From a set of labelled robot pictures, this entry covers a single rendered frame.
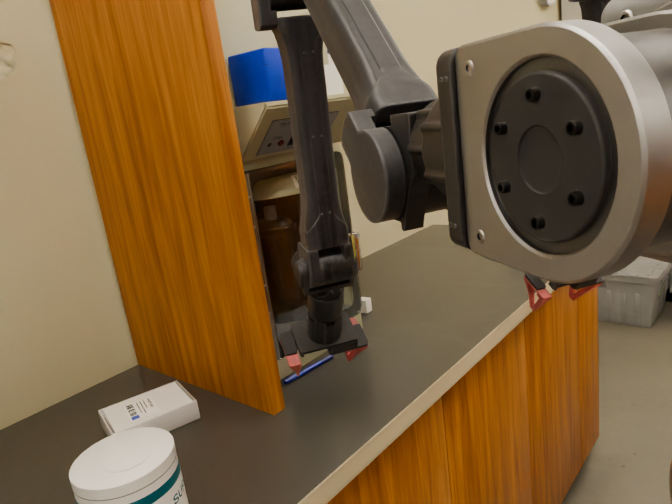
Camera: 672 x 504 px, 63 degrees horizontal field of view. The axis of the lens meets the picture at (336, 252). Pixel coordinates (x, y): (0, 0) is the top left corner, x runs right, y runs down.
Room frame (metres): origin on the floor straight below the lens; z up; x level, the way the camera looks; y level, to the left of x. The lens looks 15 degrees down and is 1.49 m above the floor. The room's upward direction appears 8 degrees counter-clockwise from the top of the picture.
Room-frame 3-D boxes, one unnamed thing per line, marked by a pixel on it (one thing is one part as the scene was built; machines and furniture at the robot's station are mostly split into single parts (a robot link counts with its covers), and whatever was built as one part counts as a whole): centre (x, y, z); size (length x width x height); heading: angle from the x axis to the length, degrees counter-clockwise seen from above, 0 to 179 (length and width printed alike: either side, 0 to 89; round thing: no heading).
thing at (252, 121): (1.14, 0.02, 1.46); 0.32 x 0.12 x 0.10; 138
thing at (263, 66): (1.07, 0.08, 1.56); 0.10 x 0.10 x 0.09; 48
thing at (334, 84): (1.19, -0.03, 1.54); 0.05 x 0.05 x 0.06; 41
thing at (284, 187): (1.17, 0.06, 1.19); 0.30 x 0.01 x 0.40; 138
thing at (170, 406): (0.97, 0.40, 0.96); 0.16 x 0.12 x 0.04; 123
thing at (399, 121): (0.45, -0.08, 1.43); 0.10 x 0.05 x 0.09; 17
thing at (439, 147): (0.38, -0.11, 1.45); 0.09 x 0.08 x 0.12; 107
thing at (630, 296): (3.24, -1.69, 0.17); 0.60 x 0.42 x 0.33; 46
